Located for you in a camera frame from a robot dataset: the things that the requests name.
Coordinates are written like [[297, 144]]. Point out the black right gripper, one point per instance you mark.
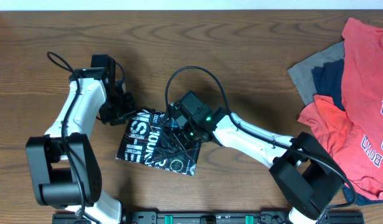
[[178, 134]]

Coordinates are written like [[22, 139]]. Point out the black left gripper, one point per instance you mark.
[[130, 110]]

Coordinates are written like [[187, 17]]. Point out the black orange-patterned jersey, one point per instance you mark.
[[146, 141]]

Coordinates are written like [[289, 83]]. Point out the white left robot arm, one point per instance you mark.
[[64, 170]]

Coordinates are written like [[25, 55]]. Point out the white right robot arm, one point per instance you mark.
[[305, 173]]

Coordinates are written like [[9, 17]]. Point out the grey t-shirt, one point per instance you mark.
[[302, 76]]

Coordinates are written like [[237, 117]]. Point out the navy blue t-shirt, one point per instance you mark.
[[327, 81]]

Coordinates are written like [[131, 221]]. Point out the red printed t-shirt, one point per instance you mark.
[[353, 137]]

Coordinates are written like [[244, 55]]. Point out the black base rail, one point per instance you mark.
[[263, 217]]

